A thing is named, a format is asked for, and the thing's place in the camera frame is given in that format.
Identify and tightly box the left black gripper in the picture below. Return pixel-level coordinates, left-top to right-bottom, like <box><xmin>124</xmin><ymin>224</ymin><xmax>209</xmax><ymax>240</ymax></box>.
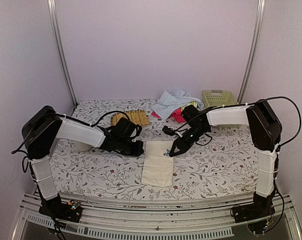
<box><xmin>117</xmin><ymin>137</ymin><xmax>144</xmax><ymax>157</ymax></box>

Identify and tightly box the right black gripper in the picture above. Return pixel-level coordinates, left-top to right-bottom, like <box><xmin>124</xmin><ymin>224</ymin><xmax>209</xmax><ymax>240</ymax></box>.
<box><xmin>170</xmin><ymin>124</ymin><xmax>209</xmax><ymax>157</ymax></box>

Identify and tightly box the cream towel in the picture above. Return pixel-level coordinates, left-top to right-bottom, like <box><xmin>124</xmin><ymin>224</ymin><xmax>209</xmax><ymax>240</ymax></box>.
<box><xmin>141</xmin><ymin>140</ymin><xmax>174</xmax><ymax>188</ymax></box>

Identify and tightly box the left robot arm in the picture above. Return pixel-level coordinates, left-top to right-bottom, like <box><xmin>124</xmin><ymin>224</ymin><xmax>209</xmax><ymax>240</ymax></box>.
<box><xmin>11</xmin><ymin>105</ymin><xmax>144</xmax><ymax>217</ymax></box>

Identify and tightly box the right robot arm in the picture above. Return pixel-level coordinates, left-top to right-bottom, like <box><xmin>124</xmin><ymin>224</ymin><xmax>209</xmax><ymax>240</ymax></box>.
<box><xmin>162</xmin><ymin>99</ymin><xmax>284</xmax><ymax>223</ymax></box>

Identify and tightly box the floral tablecloth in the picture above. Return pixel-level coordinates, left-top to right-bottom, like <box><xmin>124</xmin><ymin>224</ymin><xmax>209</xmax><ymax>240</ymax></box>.
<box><xmin>39</xmin><ymin>98</ymin><xmax>275</xmax><ymax>201</ymax></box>

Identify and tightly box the woven bamboo tray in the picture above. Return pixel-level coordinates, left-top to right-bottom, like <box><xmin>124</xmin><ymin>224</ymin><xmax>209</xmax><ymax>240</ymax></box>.
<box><xmin>110</xmin><ymin>110</ymin><xmax>150</xmax><ymax>127</ymax></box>

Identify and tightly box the pink towel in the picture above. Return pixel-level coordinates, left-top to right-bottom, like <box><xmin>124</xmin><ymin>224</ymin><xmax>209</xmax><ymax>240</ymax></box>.
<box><xmin>151</xmin><ymin>107</ymin><xmax>185</xmax><ymax>123</ymax></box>

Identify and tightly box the cream ceramic mug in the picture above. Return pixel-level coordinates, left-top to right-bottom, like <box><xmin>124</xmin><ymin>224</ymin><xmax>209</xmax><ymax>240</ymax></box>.
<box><xmin>75</xmin><ymin>142</ymin><xmax>92</xmax><ymax>152</ymax></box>

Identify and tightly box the yellow green patterned towel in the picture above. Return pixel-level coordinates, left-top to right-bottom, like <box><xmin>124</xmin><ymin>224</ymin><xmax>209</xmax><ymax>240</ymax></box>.
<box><xmin>180</xmin><ymin>101</ymin><xmax>202</xmax><ymax>111</ymax></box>

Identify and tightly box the light blue towel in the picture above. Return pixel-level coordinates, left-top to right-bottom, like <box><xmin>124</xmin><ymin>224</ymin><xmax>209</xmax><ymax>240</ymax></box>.
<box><xmin>151</xmin><ymin>89</ymin><xmax>204</xmax><ymax>120</ymax></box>

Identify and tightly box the green plastic basket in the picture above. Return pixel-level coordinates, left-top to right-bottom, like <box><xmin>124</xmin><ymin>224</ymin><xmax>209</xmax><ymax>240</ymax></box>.
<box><xmin>202</xmin><ymin>90</ymin><xmax>238</xmax><ymax>108</ymax></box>

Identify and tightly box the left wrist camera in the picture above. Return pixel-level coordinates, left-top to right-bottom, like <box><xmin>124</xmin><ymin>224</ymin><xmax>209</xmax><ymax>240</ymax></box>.
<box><xmin>130</xmin><ymin>124</ymin><xmax>142</xmax><ymax>140</ymax></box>

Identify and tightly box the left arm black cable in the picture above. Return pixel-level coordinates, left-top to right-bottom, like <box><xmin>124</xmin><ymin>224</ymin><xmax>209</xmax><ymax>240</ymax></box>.
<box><xmin>10</xmin><ymin>110</ymin><xmax>139</xmax><ymax>173</ymax></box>

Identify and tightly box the front aluminium rail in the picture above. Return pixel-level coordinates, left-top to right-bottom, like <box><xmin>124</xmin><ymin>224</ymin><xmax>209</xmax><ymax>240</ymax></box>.
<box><xmin>12</xmin><ymin>192</ymin><xmax>302</xmax><ymax>240</ymax></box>

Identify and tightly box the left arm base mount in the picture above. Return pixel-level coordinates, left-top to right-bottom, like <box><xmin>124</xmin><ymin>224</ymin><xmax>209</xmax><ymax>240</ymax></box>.
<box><xmin>38</xmin><ymin>188</ymin><xmax>83</xmax><ymax>223</ymax></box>

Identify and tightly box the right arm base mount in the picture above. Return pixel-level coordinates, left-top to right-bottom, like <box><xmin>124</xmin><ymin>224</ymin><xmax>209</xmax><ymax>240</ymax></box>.
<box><xmin>230</xmin><ymin>189</ymin><xmax>276</xmax><ymax>223</ymax></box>

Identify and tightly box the left aluminium post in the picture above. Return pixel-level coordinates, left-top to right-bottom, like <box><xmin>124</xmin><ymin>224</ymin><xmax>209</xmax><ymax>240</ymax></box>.
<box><xmin>47</xmin><ymin>0</ymin><xmax>78</xmax><ymax>107</ymax></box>

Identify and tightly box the aluminium post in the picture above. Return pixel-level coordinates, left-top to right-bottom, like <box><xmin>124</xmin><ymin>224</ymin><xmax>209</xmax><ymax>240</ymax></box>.
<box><xmin>237</xmin><ymin>0</ymin><xmax>265</xmax><ymax>103</ymax></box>
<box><xmin>47</xmin><ymin>0</ymin><xmax>78</xmax><ymax>107</ymax></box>

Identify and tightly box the right aluminium post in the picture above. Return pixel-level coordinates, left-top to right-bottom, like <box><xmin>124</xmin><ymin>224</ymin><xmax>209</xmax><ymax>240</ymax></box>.
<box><xmin>237</xmin><ymin>0</ymin><xmax>265</xmax><ymax>103</ymax></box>

